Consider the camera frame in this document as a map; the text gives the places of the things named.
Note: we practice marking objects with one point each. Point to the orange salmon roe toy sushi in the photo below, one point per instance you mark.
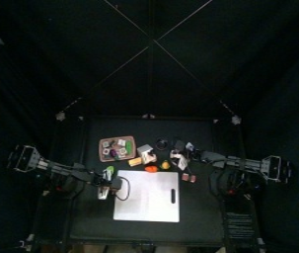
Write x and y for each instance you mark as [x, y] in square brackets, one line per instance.
[151, 169]

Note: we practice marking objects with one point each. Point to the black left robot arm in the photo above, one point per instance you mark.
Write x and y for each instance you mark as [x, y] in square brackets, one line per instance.
[49, 167]

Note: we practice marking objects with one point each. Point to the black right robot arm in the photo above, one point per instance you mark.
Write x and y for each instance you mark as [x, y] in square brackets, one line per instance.
[243, 164]

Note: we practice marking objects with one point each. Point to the purple toy sushi piece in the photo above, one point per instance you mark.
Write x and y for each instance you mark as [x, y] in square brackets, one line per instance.
[113, 153]

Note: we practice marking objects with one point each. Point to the yellow egg toy sushi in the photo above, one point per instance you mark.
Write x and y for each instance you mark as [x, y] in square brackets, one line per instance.
[135, 161]

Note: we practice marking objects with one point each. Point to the white green toy sushi roll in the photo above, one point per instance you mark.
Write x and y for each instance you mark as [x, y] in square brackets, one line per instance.
[123, 151]

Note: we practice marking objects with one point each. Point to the white plastic cutting board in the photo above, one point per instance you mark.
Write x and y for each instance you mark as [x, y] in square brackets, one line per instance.
[147, 197]

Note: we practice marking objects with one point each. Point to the yellow orange toy food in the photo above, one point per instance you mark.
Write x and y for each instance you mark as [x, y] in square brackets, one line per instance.
[165, 165]

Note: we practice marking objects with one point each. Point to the red brown toy piece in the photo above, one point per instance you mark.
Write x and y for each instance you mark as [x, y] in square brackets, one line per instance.
[184, 177]
[192, 179]

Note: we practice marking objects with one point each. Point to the brown rectangular tray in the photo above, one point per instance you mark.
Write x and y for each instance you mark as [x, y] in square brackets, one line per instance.
[117, 157]

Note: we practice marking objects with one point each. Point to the grey white small box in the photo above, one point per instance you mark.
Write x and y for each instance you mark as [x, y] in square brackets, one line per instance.
[144, 150]

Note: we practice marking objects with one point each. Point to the green toy leaf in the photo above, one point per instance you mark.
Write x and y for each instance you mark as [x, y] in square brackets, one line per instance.
[129, 145]

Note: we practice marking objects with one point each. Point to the white text label sticker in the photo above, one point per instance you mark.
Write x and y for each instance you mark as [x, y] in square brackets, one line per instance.
[239, 227]

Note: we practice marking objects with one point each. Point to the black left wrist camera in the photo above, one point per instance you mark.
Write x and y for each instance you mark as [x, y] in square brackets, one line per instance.
[116, 183]

